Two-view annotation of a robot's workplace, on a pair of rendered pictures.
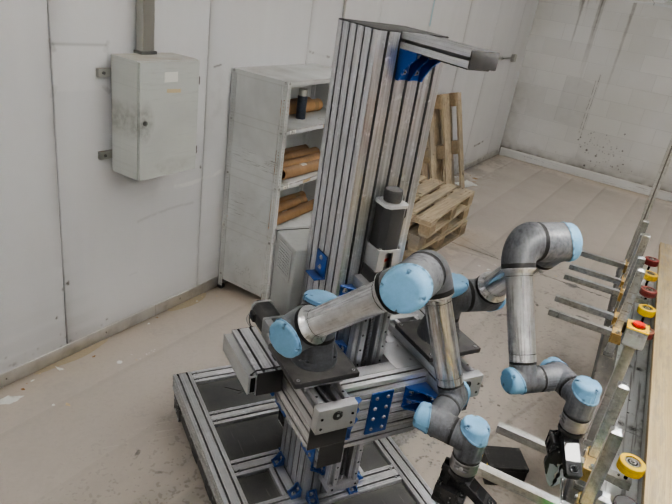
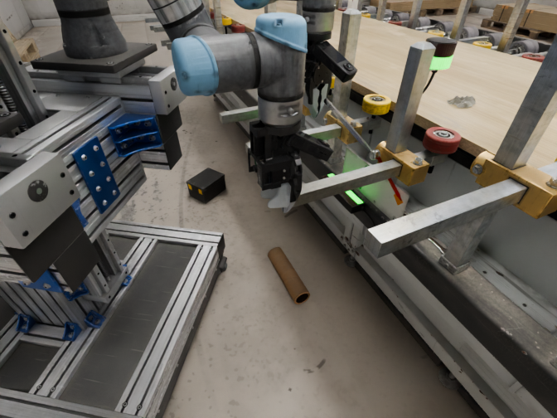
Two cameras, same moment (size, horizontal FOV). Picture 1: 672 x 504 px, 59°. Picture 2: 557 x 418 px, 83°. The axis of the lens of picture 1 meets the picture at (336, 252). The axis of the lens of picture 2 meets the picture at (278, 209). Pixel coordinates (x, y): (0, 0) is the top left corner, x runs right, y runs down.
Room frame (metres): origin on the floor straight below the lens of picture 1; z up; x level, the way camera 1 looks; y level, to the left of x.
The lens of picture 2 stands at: (0.88, -0.03, 1.25)
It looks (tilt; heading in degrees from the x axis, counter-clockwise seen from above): 40 degrees down; 310
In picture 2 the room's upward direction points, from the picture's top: straight up
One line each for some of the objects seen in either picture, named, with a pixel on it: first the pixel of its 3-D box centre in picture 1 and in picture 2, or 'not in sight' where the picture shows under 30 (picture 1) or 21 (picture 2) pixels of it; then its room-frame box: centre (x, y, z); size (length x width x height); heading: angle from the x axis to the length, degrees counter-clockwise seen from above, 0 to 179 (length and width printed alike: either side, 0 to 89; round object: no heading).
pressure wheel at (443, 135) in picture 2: not in sight; (436, 153); (1.02, -0.81, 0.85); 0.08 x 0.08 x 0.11
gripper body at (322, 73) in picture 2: (564, 441); (312, 57); (1.36, -0.73, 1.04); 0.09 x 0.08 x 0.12; 175
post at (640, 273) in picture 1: (623, 314); (218, 21); (2.47, -1.37, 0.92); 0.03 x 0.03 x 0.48; 65
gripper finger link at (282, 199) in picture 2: not in sight; (280, 201); (1.19, -0.41, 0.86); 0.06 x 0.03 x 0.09; 65
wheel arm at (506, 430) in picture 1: (560, 454); (281, 108); (1.56, -0.84, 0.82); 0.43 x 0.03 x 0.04; 65
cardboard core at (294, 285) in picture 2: not in sight; (288, 274); (1.46, -0.78, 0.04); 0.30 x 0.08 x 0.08; 155
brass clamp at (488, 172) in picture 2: not in sight; (514, 181); (0.86, -0.62, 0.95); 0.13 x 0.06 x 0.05; 155
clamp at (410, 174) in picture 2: not in sight; (399, 161); (1.08, -0.73, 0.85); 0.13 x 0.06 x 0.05; 155
